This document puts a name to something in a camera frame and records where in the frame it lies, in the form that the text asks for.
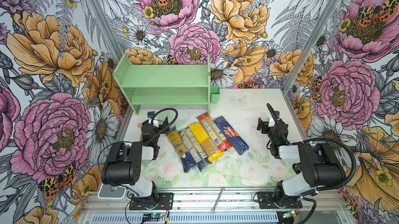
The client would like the spaghetti bag with blue end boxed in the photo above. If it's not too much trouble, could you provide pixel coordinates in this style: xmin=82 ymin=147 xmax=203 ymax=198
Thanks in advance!
xmin=166 ymin=128 xmax=197 ymax=173

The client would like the spaghetti bag with white label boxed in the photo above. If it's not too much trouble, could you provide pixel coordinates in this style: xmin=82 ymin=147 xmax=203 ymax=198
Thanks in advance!
xmin=178 ymin=127 xmax=210 ymax=172

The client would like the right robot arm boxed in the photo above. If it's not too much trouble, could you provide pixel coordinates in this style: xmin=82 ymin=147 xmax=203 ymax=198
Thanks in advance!
xmin=257 ymin=116 xmax=347 ymax=208

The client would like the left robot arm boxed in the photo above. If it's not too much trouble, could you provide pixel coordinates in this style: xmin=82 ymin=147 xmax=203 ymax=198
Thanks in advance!
xmin=98 ymin=111 xmax=169 ymax=210

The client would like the green wooden shelf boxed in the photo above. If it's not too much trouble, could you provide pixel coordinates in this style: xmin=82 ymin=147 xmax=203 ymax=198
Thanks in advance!
xmin=113 ymin=54 xmax=211 ymax=114

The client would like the green cup on shelf side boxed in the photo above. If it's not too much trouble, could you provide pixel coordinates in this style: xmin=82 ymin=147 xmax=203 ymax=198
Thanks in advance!
xmin=210 ymin=85 xmax=220 ymax=104

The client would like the red spaghetti bag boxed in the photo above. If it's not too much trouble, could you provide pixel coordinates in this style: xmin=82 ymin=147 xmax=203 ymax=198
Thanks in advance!
xmin=197 ymin=113 xmax=232 ymax=152

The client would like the yellow spaghetti bag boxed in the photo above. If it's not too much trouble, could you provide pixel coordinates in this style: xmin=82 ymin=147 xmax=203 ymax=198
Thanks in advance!
xmin=188 ymin=122 xmax=223 ymax=162

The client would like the white grey bin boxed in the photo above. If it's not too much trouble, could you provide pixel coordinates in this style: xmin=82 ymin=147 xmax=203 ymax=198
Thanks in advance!
xmin=98 ymin=184 xmax=126 ymax=200

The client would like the small board right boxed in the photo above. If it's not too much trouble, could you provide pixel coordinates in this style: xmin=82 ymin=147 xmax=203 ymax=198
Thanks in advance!
xmin=282 ymin=210 xmax=296 ymax=218

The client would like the green circuit board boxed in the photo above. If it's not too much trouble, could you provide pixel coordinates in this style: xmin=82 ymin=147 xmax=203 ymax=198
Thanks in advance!
xmin=141 ymin=213 xmax=166 ymax=224

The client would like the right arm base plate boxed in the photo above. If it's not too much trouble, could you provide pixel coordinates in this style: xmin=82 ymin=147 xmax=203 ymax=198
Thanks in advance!
xmin=253 ymin=191 xmax=302 ymax=209

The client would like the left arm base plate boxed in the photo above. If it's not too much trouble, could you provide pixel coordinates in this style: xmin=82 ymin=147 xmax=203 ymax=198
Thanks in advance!
xmin=128 ymin=193 xmax=174 ymax=210

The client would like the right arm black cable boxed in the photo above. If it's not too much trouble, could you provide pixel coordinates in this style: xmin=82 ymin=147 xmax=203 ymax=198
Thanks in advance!
xmin=266 ymin=103 xmax=357 ymax=224

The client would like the metal rod on rail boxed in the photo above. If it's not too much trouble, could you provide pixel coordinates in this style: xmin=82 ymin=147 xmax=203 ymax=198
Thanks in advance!
xmin=211 ymin=187 xmax=225 ymax=214

